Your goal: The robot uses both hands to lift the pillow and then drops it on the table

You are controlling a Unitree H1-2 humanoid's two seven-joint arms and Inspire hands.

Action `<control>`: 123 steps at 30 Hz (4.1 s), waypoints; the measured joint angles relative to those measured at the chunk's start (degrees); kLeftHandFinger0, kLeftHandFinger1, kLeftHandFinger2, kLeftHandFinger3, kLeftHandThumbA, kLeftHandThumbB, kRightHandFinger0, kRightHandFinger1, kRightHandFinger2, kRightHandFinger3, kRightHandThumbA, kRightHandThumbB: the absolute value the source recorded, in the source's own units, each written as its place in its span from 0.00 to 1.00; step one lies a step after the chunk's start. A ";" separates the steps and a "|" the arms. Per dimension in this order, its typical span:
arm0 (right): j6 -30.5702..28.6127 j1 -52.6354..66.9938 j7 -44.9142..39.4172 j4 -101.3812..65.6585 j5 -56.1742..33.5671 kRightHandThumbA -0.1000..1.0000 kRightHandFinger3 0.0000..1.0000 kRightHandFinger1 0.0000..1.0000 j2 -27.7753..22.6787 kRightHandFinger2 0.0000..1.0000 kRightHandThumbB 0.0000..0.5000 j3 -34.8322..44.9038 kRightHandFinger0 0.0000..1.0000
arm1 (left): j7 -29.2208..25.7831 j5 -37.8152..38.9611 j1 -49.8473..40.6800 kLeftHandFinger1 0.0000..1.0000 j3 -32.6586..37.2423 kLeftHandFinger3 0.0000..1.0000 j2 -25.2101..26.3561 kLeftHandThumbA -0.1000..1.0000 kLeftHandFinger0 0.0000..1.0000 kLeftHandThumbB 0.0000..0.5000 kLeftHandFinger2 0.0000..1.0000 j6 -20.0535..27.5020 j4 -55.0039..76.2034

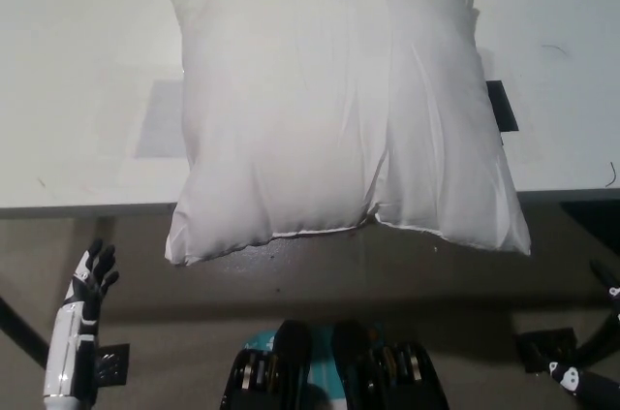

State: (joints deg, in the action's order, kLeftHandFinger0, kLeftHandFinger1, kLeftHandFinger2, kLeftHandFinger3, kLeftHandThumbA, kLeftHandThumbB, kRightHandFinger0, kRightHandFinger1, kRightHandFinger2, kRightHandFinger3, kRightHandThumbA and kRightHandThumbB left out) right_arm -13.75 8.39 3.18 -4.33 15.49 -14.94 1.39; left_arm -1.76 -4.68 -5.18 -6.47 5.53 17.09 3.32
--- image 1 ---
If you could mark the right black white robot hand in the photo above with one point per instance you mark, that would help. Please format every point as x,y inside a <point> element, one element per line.
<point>571,376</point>

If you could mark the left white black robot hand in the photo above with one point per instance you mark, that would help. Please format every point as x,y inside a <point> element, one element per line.
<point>72,332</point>

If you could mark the white square pillow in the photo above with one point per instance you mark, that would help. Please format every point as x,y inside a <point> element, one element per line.
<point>329,114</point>

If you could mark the black table foot plate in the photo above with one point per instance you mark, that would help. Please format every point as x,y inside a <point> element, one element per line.
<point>545,349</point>
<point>114,364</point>

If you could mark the black table leg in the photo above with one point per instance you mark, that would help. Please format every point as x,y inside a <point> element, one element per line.
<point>21,332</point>

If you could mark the black tape patch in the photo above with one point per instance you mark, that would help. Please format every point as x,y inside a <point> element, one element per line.
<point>503,107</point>

